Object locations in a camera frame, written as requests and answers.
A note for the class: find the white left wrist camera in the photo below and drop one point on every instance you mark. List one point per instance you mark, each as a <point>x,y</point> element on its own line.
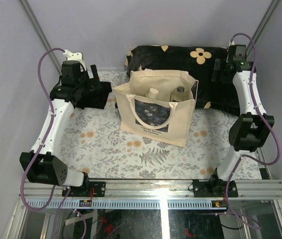
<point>77,56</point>

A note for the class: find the green bottle cream cap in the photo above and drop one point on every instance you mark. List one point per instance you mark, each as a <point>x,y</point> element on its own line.
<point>152,93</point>

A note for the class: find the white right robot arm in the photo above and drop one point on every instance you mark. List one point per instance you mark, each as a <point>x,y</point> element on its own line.
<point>251,129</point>

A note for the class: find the beige canvas tote bag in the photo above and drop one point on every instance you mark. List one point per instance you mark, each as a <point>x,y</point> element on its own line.
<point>159,119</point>

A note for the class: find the black floral plush pillow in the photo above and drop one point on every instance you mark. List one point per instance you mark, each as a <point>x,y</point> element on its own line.
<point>199,62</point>

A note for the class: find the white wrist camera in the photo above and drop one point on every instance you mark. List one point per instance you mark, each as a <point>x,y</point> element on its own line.
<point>230,44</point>
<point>77,56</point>

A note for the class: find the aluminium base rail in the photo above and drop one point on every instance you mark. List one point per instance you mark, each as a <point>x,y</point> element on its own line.
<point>126,194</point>

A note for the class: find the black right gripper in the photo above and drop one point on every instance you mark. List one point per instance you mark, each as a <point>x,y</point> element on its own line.
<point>219,65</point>

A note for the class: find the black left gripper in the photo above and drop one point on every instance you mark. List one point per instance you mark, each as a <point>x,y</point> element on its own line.
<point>92,84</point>

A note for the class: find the clear beige bottle black cap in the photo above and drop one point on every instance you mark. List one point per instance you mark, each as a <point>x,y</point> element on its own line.
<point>179,94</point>

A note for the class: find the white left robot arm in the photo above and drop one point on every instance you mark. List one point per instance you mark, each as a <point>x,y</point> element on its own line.
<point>41,164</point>

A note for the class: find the floral table cloth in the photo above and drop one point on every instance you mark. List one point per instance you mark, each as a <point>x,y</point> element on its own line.
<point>93,142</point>

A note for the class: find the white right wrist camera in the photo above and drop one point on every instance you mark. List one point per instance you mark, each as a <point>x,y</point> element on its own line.
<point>230,44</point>

